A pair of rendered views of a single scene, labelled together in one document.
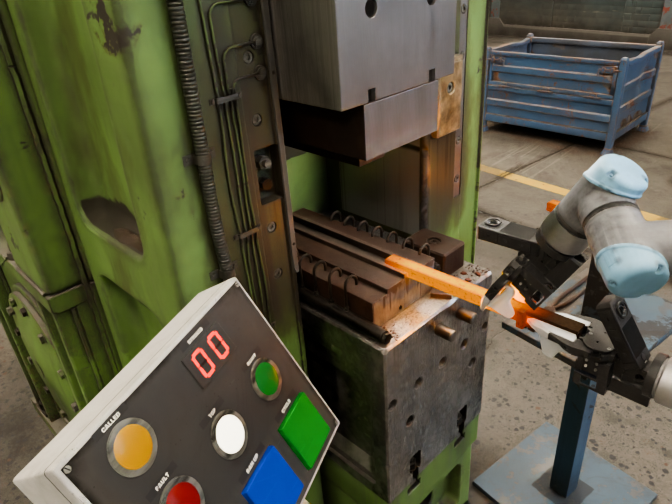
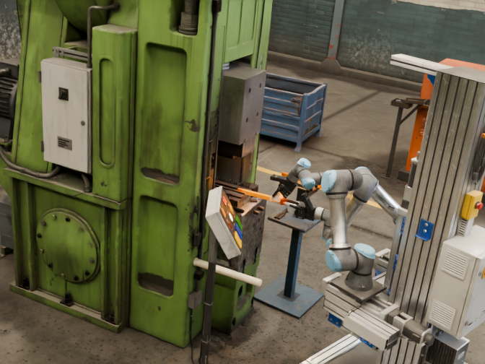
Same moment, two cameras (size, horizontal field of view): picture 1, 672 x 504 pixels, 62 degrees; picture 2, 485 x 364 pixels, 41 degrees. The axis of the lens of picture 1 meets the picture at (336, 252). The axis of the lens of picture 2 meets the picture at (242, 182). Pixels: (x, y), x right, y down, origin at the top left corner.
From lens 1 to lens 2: 3.00 m
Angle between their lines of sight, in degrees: 22
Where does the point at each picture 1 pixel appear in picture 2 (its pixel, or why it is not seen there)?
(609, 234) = (303, 175)
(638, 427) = (317, 275)
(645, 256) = (310, 179)
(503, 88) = not seen: hidden behind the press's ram
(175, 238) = (196, 178)
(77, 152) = (143, 152)
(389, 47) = (248, 128)
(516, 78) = not seen: hidden behind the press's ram
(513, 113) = not seen: hidden behind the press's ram
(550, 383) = (279, 262)
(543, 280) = (288, 190)
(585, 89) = (283, 110)
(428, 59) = (255, 129)
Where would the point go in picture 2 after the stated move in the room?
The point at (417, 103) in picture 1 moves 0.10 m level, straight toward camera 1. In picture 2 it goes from (252, 141) to (255, 147)
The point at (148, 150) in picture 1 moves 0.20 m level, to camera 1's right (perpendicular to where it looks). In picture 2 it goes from (196, 154) to (229, 152)
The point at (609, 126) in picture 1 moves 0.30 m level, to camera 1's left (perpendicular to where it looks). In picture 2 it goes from (298, 133) to (276, 134)
